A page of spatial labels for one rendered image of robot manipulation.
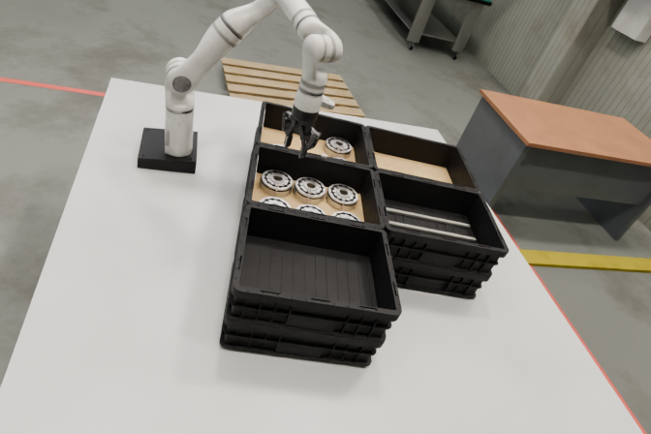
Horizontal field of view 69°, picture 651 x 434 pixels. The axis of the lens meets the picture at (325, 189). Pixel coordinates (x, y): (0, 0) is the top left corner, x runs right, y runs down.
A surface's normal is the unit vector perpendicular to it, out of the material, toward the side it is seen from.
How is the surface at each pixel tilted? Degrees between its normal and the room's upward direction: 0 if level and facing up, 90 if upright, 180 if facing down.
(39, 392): 0
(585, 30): 90
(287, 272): 0
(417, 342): 0
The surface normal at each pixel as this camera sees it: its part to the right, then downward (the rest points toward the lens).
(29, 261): 0.27, -0.77
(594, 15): 0.18, 0.63
